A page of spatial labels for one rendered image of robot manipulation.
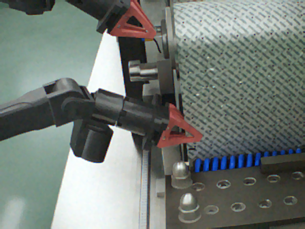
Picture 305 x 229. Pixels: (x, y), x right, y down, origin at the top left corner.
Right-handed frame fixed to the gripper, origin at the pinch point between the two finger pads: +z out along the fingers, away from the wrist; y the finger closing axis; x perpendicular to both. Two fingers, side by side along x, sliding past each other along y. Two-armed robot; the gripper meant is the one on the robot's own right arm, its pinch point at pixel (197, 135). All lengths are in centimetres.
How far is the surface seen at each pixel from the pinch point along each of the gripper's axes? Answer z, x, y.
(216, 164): 4.6, -2.6, 3.4
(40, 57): -62, -155, -337
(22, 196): -35, -139, -134
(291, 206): 14.9, 1.8, 17.1
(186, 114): -3.3, 3.4, 0.2
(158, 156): 0.0, -20.5, -22.6
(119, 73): -11, -27, -73
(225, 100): 1.9, 8.4, 0.2
